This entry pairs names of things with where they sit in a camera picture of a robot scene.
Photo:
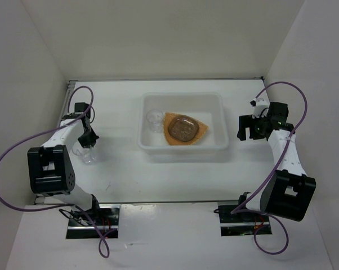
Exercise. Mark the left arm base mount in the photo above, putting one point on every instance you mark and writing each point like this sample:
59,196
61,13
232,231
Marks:
106,219

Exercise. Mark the woven bamboo basket tray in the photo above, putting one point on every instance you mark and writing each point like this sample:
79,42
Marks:
182,130

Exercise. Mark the clear plastic cup front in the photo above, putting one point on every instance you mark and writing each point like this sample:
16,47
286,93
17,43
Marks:
87,155

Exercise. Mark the clear plastic cup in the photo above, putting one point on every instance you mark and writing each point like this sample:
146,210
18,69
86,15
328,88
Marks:
87,155
154,118

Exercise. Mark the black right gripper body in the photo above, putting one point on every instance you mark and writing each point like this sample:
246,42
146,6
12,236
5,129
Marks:
258,134

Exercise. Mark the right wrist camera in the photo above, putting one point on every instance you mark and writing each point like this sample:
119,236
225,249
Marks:
260,108

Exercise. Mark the translucent plastic bin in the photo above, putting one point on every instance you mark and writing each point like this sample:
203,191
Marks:
207,107

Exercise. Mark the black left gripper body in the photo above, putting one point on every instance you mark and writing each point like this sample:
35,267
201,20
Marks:
88,138

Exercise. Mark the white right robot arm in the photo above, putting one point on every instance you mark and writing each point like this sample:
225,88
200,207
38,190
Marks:
288,191

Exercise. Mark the aluminium table frame rail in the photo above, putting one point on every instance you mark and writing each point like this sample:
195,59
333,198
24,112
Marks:
53,109

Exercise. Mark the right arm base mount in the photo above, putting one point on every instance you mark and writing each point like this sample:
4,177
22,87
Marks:
240,224

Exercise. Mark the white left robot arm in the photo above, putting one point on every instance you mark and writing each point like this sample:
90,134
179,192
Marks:
51,172

